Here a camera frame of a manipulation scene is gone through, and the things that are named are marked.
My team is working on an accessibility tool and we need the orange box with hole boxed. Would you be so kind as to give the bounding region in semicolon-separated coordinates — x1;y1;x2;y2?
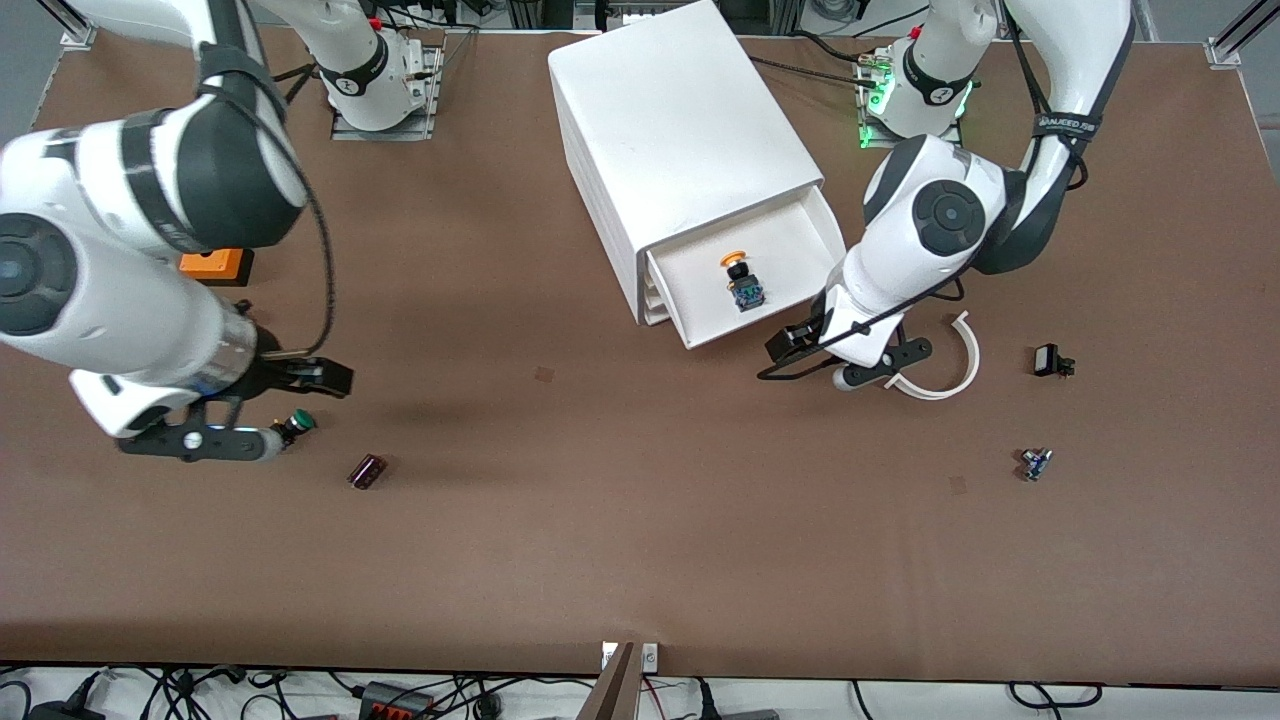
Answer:
180;248;255;288

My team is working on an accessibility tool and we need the black power strip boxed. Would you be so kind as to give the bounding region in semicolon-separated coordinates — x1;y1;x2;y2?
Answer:
360;682;433;720

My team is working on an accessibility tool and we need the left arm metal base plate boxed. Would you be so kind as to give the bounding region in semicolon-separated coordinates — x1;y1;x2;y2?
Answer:
858;50;966;151

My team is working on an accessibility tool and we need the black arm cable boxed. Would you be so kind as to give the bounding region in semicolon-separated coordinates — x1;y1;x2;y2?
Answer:
205;68;337;362
756;0;1093;383

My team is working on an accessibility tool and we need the yellow push button switch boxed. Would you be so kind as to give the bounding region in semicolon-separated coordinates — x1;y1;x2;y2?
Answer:
720;251;767;313

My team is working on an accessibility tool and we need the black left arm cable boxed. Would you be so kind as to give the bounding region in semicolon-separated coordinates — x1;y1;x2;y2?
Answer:
756;0;1093;383

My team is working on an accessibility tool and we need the white drawer cabinet shell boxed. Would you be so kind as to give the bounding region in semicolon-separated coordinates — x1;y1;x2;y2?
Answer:
548;0;826;327

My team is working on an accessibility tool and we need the black looped floor cable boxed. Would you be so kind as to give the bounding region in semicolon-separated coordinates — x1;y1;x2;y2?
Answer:
1008;682;1103;711

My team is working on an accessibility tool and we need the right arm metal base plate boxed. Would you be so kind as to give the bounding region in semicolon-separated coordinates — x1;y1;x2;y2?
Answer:
330;45;446;141

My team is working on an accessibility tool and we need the black base cable on table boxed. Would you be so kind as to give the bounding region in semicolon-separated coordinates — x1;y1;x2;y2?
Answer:
748;30;883;91

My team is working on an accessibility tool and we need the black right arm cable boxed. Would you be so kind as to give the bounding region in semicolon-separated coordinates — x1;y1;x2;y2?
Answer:
205;68;337;362

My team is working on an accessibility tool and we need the brown wooden post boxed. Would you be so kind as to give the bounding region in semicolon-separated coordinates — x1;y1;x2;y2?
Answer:
577;642;638;720

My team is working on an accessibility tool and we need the white curved plastic bracket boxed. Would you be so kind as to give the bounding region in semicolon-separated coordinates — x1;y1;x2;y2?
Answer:
885;310;981;401

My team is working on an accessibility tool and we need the aluminium corner profile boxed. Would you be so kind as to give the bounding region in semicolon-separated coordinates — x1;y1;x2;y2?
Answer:
1207;0;1280;69
40;0;99;49

